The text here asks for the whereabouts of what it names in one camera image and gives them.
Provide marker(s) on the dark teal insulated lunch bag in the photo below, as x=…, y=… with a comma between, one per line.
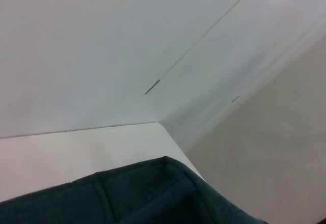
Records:
x=114, y=198

